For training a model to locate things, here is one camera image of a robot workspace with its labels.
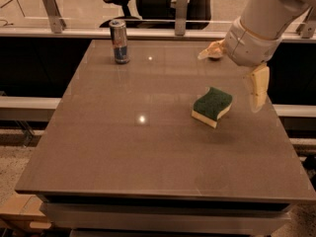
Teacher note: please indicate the middle metal bracket post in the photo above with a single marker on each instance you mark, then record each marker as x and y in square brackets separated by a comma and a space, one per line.
[181, 16]

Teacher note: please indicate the green and yellow sponge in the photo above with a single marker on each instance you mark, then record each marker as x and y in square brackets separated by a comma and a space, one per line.
[212, 106]

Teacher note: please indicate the silver blue redbull can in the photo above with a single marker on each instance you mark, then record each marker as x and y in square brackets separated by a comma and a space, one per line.
[119, 40]

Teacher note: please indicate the left metal bracket post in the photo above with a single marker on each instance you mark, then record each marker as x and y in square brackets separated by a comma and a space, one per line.
[57, 24]

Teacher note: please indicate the black office chair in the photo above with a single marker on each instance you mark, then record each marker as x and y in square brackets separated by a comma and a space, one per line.
[160, 14]

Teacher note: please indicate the glass partition rail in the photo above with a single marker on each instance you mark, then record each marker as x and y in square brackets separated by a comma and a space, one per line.
[133, 34]

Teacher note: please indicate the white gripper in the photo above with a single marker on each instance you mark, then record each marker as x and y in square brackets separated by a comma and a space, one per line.
[247, 46]

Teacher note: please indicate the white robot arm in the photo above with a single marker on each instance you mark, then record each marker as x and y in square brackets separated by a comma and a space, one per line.
[268, 19]

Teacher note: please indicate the orange fruit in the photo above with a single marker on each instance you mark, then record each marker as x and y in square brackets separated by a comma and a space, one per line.
[215, 58]

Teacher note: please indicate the cardboard box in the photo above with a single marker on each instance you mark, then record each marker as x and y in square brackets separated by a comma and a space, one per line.
[22, 213]

